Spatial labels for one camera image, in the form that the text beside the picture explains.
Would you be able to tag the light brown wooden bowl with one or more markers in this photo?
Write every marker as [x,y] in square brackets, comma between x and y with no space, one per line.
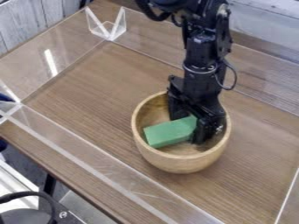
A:
[182,157]

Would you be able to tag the blue object at left edge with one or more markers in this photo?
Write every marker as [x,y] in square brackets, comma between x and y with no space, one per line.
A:
[6,98]

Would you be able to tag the green rectangular block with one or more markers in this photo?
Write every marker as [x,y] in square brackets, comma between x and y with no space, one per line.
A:
[172,132]

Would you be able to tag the black table leg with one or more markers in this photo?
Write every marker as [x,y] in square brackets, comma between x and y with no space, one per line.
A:
[50,184]

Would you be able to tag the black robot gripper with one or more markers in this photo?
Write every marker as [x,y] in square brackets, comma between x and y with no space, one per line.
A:
[194,96]

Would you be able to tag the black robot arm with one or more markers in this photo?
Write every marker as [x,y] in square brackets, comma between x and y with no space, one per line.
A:
[204,22]

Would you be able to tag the clear acrylic tray enclosure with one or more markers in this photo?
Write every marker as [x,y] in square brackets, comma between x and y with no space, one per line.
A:
[78,79]

